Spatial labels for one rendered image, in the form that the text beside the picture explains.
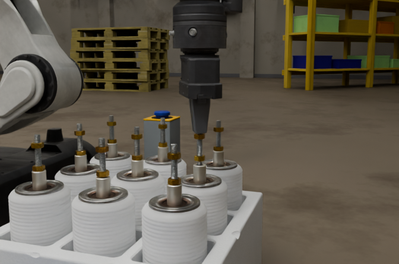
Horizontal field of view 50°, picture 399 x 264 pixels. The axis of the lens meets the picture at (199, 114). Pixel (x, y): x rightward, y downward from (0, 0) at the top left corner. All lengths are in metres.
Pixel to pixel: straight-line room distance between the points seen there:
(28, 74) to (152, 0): 9.25
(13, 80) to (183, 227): 0.62
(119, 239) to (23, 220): 0.16
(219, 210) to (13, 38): 0.67
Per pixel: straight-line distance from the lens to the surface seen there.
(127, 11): 10.48
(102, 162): 0.68
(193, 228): 0.62
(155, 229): 0.62
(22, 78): 1.07
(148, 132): 1.05
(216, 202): 0.72
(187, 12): 0.68
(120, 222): 0.67
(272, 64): 9.48
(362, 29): 6.85
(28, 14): 1.23
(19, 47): 1.13
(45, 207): 0.72
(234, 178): 0.83
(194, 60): 0.67
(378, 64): 7.07
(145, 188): 0.75
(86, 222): 0.67
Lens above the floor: 0.47
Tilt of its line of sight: 8 degrees down
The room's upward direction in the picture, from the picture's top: straight up
